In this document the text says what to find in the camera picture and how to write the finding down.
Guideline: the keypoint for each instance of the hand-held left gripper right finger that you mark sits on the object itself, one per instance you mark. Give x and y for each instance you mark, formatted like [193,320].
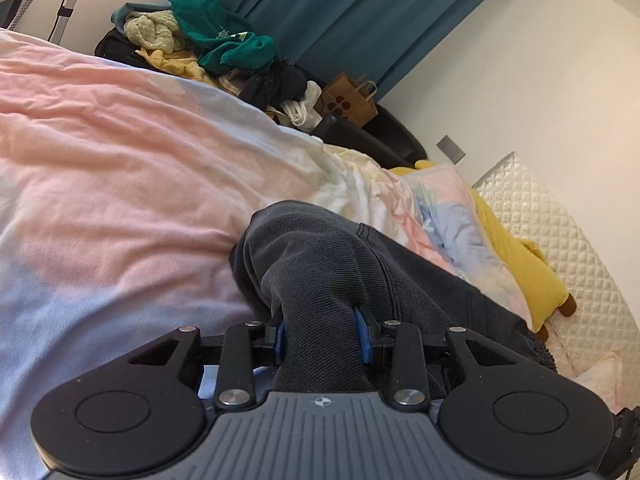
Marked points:
[362,335]

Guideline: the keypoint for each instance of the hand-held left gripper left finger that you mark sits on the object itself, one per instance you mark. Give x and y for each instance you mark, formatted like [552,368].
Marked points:
[279,341]

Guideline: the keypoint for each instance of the dark grey pants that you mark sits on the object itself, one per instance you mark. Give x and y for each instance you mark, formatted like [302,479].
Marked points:
[325,270]

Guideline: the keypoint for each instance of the pastel pillow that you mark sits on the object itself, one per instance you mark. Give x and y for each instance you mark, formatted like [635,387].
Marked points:
[445,195]

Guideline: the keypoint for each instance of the yellow plush toy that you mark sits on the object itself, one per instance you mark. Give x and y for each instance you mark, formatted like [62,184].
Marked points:
[520,265]

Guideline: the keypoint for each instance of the black leather sofa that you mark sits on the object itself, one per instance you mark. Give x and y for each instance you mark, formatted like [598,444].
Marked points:
[390,135]

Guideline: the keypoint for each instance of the brown paper bag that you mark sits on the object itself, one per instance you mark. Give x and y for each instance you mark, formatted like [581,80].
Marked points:
[350,102]

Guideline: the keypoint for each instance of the white cloth bag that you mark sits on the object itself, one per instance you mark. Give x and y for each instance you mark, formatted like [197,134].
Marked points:
[302,107]

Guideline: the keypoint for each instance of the pastel pink blue blanket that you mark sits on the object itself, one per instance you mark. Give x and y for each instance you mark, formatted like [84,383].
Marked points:
[100,185]

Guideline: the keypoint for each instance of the pale floral cushion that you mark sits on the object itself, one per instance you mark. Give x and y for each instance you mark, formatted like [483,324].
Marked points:
[602,375]

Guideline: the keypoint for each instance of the black clothing pile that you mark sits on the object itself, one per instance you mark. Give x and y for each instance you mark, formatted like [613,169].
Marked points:
[272,82]

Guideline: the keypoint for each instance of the green garment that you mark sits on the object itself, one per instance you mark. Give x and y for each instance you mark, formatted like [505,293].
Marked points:
[215,30]

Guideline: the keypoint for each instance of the teal curtain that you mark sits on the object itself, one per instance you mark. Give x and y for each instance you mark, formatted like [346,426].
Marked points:
[360,15]

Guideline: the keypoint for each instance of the pale yellow knit cloth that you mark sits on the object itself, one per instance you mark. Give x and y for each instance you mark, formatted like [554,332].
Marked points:
[150,30]

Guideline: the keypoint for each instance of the grey wall socket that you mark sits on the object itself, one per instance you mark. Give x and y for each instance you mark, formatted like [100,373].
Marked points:
[451,149]

